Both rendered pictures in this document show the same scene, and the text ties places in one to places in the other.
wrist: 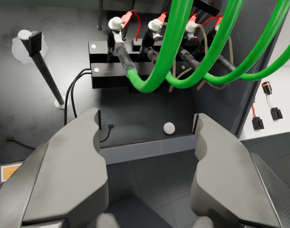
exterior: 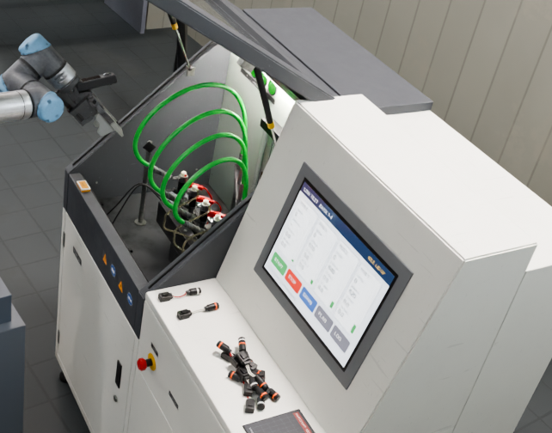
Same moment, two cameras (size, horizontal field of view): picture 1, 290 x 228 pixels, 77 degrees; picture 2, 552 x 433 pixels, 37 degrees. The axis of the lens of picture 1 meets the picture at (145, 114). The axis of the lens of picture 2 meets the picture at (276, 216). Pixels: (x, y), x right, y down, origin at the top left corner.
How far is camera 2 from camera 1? 2.44 m
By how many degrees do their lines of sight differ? 65
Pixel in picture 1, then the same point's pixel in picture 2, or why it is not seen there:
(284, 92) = (217, 329)
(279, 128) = (169, 320)
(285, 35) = (246, 261)
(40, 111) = (128, 214)
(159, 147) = (118, 245)
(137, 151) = (111, 233)
